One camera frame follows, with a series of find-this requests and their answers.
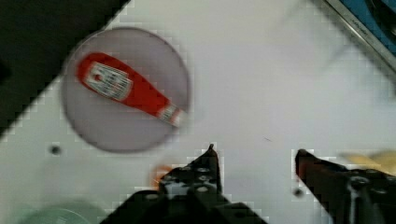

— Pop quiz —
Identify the grey round plate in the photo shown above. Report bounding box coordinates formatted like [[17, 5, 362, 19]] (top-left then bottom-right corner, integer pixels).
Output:
[[62, 27, 191, 153]]

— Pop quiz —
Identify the red ketchup bottle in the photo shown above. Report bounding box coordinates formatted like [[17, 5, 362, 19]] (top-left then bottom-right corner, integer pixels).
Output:
[[76, 52, 187, 127]]

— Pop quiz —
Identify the light green bowl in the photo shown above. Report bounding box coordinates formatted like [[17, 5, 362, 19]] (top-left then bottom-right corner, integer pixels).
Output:
[[17, 201, 106, 224]]

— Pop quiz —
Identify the yellow banana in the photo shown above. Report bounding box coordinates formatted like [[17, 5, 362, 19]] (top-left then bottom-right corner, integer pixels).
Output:
[[341, 150, 396, 175]]

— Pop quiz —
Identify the orange half slice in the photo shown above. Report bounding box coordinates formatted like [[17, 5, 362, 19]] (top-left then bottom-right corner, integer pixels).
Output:
[[149, 164, 172, 189]]

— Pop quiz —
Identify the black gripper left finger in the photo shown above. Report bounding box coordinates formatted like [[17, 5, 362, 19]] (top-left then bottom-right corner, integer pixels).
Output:
[[159, 144, 222, 200]]

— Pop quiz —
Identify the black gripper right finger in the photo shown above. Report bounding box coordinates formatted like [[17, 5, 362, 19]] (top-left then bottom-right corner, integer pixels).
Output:
[[295, 149, 396, 224]]

